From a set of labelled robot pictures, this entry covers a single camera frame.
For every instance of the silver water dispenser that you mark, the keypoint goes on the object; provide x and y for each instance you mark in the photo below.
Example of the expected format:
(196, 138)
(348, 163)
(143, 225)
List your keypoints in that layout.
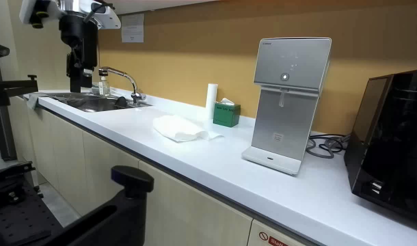
(285, 114)

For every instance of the black camera stand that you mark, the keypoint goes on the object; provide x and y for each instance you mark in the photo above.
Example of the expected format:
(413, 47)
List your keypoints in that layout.
(4, 91)

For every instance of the red warning sticker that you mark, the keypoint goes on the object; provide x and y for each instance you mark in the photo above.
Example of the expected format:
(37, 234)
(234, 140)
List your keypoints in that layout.
(272, 240)

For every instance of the green tissue box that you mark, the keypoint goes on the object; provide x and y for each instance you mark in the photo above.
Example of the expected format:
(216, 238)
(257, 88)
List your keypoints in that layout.
(226, 115)

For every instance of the beige counter cabinet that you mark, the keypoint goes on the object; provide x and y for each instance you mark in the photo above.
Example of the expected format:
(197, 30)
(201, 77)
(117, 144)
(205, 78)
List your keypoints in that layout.
(80, 164)

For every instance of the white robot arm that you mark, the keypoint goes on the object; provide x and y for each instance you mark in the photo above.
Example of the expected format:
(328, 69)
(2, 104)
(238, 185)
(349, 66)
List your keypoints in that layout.
(106, 18)

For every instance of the chrome sink faucet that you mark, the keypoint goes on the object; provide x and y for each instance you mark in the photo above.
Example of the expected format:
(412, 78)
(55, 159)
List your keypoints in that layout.
(126, 76)

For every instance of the stainless steel sink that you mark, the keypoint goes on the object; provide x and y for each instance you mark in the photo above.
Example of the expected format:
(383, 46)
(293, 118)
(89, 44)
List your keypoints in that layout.
(89, 103)

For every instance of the grey cloth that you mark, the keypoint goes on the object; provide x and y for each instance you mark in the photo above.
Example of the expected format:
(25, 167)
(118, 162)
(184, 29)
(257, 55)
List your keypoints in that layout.
(33, 100)

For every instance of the black perforated platform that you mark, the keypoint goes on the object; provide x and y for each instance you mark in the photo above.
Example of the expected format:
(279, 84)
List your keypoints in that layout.
(17, 214)

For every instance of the black countertop oven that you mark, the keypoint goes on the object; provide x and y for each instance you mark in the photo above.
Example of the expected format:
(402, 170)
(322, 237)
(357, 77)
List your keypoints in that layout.
(394, 145)

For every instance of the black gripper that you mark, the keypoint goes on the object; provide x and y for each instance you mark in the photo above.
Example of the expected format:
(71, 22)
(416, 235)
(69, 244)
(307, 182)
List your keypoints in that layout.
(80, 39)

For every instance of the white paper towel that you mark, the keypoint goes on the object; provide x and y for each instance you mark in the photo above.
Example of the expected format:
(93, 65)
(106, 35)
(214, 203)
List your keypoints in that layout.
(178, 128)

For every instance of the black chair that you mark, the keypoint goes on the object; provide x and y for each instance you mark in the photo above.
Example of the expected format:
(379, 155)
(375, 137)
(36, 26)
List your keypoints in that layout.
(121, 214)

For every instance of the clear soap bottle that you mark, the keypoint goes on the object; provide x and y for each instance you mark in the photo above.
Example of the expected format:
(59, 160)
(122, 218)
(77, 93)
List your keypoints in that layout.
(103, 87)

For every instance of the white paper wall notice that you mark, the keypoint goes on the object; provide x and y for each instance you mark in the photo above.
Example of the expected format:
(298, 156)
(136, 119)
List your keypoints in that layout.
(133, 28)

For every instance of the white paper roll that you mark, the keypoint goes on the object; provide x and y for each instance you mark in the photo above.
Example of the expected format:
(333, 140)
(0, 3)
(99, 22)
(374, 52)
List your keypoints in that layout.
(211, 100)

